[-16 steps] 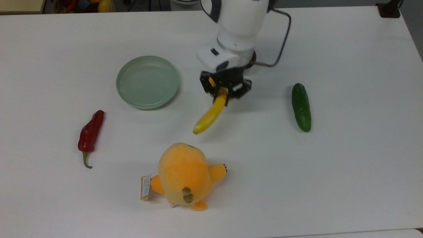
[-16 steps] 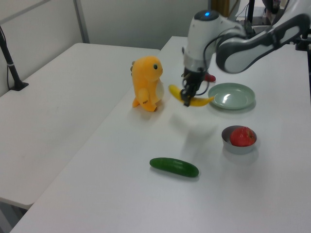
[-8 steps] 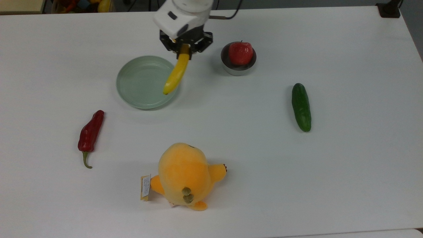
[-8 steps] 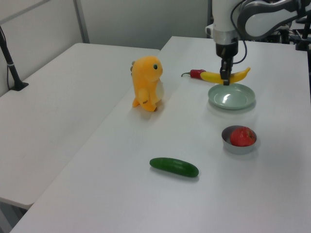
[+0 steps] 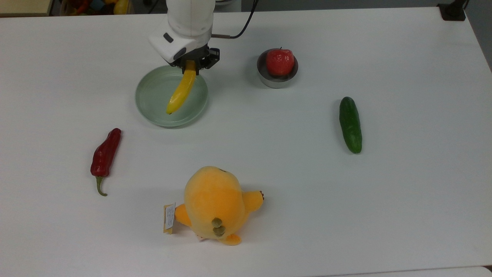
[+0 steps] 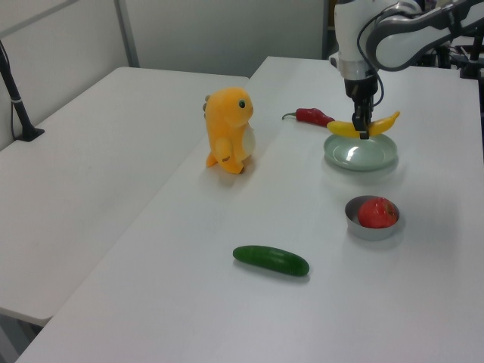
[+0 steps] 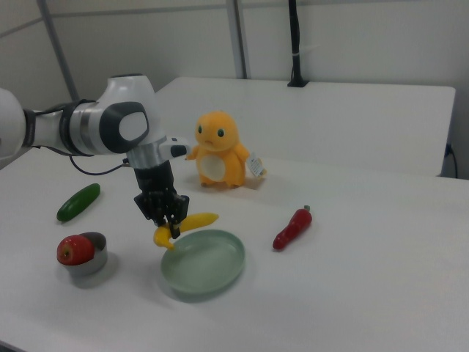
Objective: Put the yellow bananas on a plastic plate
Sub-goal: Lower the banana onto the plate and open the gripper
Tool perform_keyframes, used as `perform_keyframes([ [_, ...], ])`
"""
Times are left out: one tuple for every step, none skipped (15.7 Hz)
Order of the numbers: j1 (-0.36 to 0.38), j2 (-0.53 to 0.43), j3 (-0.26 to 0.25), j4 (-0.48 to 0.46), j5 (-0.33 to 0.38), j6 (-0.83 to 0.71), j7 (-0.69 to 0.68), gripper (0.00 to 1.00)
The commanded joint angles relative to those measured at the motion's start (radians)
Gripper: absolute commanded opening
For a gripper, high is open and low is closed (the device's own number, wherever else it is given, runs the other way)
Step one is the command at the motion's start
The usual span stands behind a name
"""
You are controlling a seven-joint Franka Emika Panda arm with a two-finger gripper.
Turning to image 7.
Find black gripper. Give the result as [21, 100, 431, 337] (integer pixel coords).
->
[133, 163, 191, 239]

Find yellow plastic banana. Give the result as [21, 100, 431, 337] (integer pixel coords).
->
[152, 212, 220, 251]

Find light green plastic plate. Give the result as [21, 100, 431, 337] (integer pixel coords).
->
[160, 229, 246, 296]

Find orange plush dinosaur toy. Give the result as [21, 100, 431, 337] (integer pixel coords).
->
[184, 110, 251, 189]

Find small metal bowl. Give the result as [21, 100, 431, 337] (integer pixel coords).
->
[64, 231, 108, 277]

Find green plastic cucumber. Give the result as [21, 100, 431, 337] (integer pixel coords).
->
[56, 183, 101, 222]

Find red plastic apple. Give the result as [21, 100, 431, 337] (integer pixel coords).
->
[56, 235, 96, 265]

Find white paper hang tag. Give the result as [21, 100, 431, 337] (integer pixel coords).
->
[246, 152, 267, 179]

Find red plastic chili pepper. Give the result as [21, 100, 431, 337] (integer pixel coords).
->
[272, 205, 314, 252]

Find white rear table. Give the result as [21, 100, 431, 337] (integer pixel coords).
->
[153, 76, 457, 179]

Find black pole with clamp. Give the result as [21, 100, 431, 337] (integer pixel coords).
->
[287, 0, 309, 88]

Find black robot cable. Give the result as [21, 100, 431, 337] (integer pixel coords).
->
[31, 103, 130, 175]

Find black wall cable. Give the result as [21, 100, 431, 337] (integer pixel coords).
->
[445, 143, 459, 179]

